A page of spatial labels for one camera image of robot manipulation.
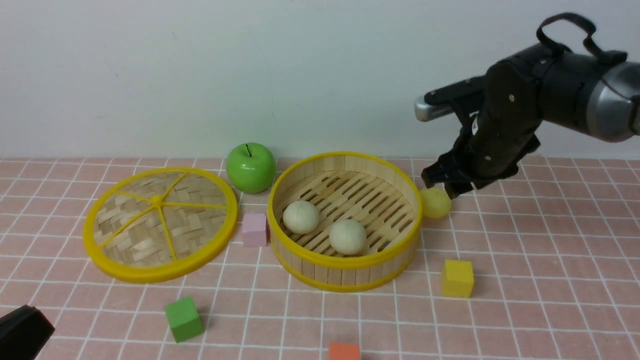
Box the yellow cube block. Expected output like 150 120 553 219
440 259 475 299

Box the woven bamboo steamer lid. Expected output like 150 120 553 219
83 167 239 284

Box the bamboo steamer tray yellow rim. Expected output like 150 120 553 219
267 152 423 293

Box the orange cube block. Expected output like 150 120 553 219
327 342 361 360

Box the wrist camera grey black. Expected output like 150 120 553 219
414 75 486 125

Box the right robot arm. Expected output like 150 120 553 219
421 44 639 199

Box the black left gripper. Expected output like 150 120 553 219
0 305 55 360

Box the white bun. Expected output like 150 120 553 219
282 200 321 235
329 219 367 256

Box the green apple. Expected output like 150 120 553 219
226 142 277 194

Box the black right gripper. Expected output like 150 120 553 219
421 52 546 199

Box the yellow bun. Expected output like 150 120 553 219
419 187 452 219

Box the pink cube block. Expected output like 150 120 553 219
241 212 269 248

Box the green cube block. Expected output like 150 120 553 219
164 296 205 344

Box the pink checkered tablecloth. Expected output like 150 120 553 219
0 157 640 360

